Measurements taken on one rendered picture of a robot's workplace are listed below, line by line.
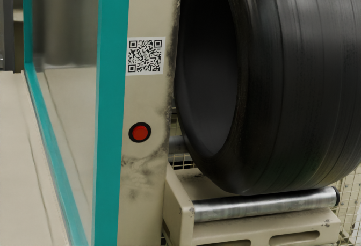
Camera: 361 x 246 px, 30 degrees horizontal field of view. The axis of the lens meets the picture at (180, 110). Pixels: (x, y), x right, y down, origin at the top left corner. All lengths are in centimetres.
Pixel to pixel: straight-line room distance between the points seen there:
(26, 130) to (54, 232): 22
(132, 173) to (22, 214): 68
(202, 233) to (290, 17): 48
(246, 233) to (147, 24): 48
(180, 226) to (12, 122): 54
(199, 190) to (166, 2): 57
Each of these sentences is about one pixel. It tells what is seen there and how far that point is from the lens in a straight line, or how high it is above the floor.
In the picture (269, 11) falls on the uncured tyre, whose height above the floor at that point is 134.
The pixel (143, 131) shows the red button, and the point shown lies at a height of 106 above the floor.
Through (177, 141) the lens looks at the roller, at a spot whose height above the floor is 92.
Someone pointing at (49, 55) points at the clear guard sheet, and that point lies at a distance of 78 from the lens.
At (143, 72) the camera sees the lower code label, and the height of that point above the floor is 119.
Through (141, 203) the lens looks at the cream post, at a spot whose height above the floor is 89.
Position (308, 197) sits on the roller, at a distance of 146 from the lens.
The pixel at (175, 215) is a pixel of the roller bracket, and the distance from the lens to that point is 135.
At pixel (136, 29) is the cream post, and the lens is 123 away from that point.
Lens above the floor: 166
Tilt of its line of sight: 25 degrees down
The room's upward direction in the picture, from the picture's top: 5 degrees clockwise
